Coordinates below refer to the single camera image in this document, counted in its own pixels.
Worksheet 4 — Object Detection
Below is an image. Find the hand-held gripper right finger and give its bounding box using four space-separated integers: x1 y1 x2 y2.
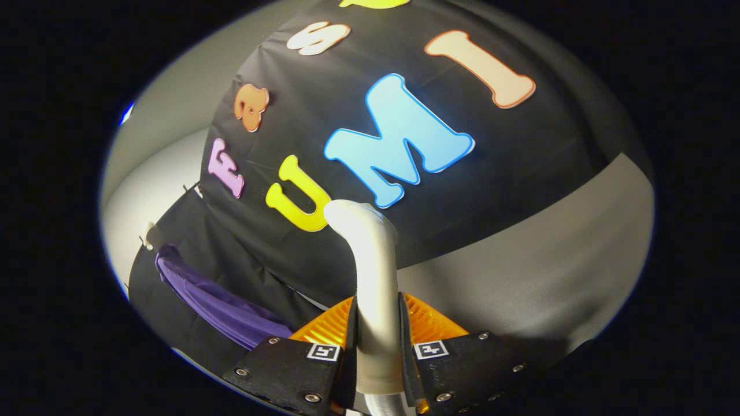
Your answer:
398 292 541 416

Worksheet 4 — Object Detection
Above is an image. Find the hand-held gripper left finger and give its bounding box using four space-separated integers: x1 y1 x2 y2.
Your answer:
223 296 359 416

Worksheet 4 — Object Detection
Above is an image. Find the white garment steamer head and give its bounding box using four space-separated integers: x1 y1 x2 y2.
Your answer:
323 199 405 396

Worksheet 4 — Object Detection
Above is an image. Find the purple button jacket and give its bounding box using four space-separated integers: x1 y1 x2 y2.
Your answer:
155 244 294 351

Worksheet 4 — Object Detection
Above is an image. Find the beige cabinet with dark top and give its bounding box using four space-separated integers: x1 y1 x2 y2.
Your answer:
396 152 657 370

